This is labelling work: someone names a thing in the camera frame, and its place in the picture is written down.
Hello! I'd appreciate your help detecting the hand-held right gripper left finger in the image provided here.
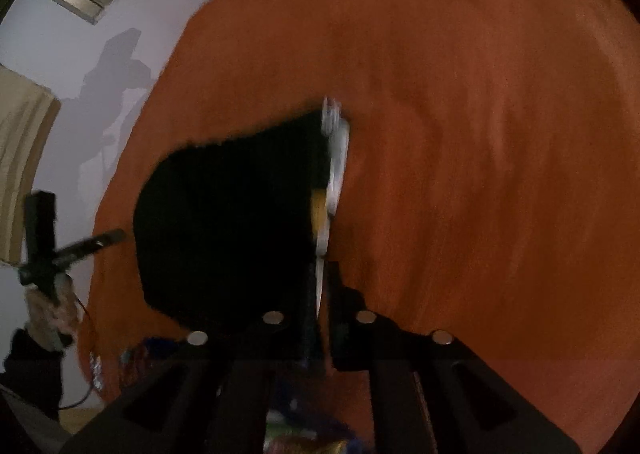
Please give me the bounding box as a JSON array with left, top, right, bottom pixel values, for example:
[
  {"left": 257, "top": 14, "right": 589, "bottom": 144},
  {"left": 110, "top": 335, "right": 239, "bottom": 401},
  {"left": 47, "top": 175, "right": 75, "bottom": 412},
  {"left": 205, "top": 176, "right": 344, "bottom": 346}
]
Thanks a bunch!
[{"left": 60, "top": 313, "right": 324, "bottom": 454}]

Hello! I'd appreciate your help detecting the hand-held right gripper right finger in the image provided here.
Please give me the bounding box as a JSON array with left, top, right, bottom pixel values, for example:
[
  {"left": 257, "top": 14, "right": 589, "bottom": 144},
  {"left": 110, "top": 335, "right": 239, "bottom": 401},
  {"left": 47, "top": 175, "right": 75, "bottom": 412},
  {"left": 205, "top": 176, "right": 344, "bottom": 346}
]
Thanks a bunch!
[{"left": 326, "top": 260, "right": 581, "bottom": 454}]

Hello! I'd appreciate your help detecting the person's left forearm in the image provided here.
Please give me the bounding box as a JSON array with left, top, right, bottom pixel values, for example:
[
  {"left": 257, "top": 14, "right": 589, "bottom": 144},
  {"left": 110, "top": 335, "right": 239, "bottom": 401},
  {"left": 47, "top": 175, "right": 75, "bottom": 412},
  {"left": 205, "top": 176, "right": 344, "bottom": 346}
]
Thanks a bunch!
[{"left": 0, "top": 329, "right": 66, "bottom": 425}]

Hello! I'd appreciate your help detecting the beige cardboard wall panel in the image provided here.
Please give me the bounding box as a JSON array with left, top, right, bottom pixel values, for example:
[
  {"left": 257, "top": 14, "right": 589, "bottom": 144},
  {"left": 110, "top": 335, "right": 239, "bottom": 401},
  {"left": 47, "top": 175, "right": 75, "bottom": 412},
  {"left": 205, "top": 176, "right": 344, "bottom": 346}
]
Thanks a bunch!
[{"left": 0, "top": 64, "right": 62, "bottom": 267}]

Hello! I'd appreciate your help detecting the pale grey cloth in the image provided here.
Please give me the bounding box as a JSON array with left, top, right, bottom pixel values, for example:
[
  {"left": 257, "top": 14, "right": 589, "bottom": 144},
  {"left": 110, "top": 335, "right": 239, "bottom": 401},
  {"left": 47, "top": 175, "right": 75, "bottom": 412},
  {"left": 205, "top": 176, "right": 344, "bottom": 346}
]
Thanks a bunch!
[{"left": 0, "top": 384, "right": 68, "bottom": 454}]

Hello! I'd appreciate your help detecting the colourful printed cloth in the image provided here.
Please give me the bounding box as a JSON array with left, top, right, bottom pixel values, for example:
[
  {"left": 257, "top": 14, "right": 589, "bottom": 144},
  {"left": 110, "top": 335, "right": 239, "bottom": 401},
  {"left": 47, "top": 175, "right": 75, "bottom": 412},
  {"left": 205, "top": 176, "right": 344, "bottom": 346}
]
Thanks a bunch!
[{"left": 120, "top": 334, "right": 361, "bottom": 454}]

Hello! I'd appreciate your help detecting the black shirt large ornate print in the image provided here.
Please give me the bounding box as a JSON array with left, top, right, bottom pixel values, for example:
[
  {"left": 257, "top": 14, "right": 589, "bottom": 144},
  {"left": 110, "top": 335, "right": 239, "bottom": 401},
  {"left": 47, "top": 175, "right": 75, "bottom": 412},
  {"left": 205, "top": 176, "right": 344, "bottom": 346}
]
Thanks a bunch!
[{"left": 132, "top": 97, "right": 351, "bottom": 365}]

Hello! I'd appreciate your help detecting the orange blanket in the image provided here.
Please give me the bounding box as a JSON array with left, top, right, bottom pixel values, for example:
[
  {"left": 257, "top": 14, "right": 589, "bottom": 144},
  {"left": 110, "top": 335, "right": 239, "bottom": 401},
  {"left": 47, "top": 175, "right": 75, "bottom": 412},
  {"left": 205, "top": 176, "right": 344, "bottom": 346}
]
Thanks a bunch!
[{"left": 75, "top": 0, "right": 640, "bottom": 454}]

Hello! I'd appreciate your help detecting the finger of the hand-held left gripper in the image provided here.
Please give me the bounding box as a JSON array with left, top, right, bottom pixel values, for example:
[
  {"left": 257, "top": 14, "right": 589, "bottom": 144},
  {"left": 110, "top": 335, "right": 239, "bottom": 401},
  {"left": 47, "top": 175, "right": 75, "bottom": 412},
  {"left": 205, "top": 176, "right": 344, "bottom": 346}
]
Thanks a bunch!
[{"left": 56, "top": 228, "right": 126, "bottom": 265}]

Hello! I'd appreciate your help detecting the person's left hand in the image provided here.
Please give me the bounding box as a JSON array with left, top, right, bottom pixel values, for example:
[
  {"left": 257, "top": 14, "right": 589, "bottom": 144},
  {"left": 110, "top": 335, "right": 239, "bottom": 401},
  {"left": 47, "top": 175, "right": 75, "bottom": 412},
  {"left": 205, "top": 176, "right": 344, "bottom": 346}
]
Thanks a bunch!
[{"left": 25, "top": 279, "right": 81, "bottom": 350}]

